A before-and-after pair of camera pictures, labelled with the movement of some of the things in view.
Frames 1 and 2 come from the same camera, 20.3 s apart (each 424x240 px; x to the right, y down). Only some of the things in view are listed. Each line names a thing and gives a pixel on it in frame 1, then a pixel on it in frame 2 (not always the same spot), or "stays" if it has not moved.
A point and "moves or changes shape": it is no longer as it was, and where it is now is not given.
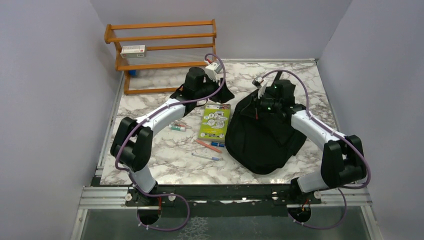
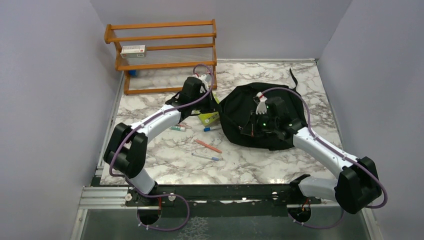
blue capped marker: [217, 144] → [208, 129]
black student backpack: [260, 140] moves or changes shape
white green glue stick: [176, 127] stays
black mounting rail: [267, 195] stays
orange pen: [209, 146] stays
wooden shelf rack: [172, 48] stays
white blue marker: [208, 157] stays
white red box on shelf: [133, 51] stays
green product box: [215, 123] moves or changes shape
